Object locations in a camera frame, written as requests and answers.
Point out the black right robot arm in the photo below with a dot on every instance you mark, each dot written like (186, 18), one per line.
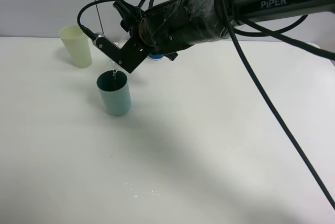
(215, 20)

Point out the teal blue plastic cup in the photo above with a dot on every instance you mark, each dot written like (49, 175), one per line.
(114, 91)

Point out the blue sleeved white paper cup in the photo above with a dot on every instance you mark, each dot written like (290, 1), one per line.
(155, 57)

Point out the pale yellow plastic cup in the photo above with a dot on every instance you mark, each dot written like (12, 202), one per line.
(76, 43)

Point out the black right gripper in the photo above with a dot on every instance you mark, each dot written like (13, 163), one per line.
(165, 28)

